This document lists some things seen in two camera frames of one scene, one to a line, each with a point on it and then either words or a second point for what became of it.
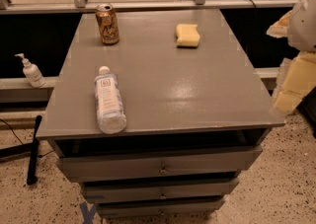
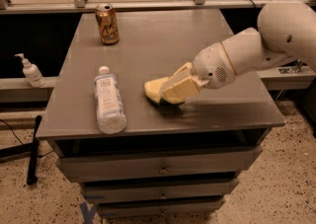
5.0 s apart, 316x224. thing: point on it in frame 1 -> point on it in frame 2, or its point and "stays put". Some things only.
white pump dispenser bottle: (32, 72) stays put
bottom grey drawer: (143, 207) stays put
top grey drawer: (215, 161) stays put
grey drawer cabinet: (163, 122) stays put
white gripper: (304, 24) -> (212, 65)
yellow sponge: (188, 36) -> (176, 94)
